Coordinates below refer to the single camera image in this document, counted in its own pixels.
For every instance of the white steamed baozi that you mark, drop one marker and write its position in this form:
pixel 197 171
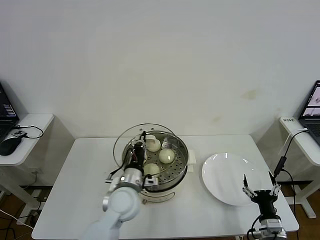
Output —
pixel 166 156
pixel 151 170
pixel 154 146

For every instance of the small device with QR code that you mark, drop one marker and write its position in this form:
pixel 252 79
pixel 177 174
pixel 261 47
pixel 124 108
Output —
pixel 18 133

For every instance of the white side table with mouse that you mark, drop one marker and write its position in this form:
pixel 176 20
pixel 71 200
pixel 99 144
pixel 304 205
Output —
pixel 37 120

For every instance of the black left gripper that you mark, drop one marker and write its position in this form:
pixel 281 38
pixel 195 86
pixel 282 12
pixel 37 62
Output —
pixel 140 160

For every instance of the white label with black print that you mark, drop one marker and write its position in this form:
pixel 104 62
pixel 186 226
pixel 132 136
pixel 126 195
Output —
pixel 288 120

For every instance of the black laptop with dark screen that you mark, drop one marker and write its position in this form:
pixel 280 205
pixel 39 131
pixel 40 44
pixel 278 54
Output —
pixel 6 107

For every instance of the round glass pot lid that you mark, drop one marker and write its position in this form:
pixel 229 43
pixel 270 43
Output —
pixel 122 142

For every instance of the grey laptop with bright screen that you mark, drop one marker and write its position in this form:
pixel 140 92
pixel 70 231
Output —
pixel 312 105

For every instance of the stainless steel steamer pot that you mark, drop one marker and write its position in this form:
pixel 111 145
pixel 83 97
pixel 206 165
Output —
pixel 175 172

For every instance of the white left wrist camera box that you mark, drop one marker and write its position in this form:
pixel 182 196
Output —
pixel 152 182

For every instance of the round white plate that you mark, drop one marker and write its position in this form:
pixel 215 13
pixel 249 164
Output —
pixel 225 180

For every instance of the black computer mouse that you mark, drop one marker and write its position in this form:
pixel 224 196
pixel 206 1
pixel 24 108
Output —
pixel 8 146

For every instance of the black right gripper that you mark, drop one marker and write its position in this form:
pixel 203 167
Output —
pixel 265 200

